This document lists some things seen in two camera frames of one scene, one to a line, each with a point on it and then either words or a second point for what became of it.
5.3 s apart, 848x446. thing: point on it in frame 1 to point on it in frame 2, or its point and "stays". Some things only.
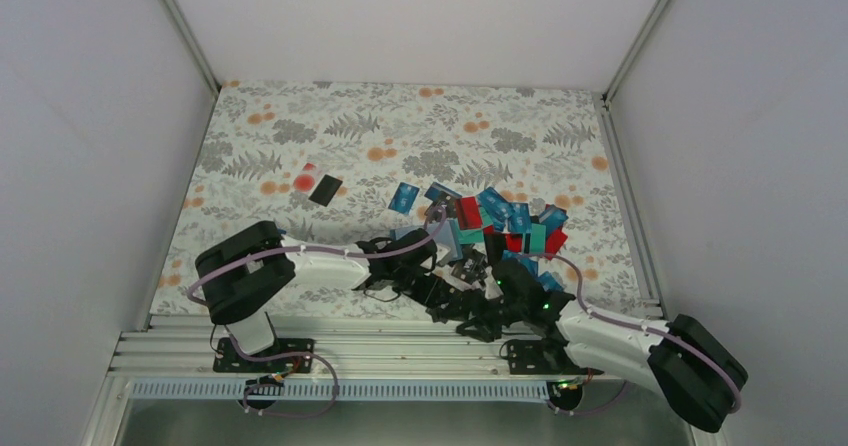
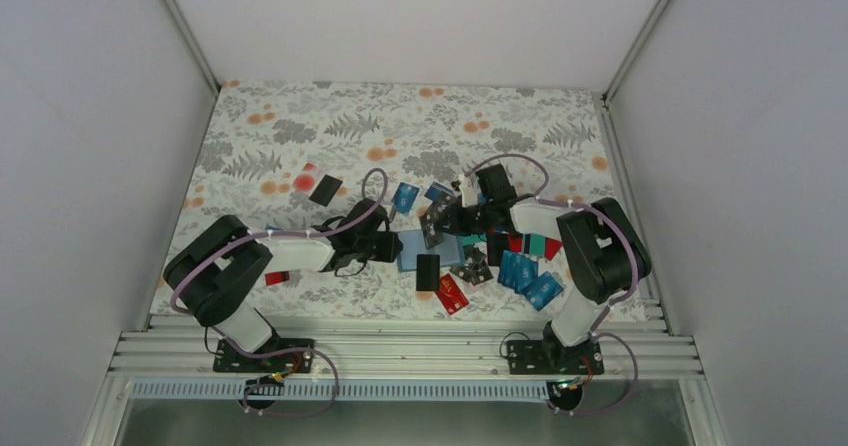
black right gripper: x=488 y=333 to x=457 y=225
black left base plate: x=228 y=360 stays
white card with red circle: x=307 y=179 stays
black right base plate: x=545 y=356 stays
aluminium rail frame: x=346 y=346 stays
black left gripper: x=427 y=295 to x=388 y=254
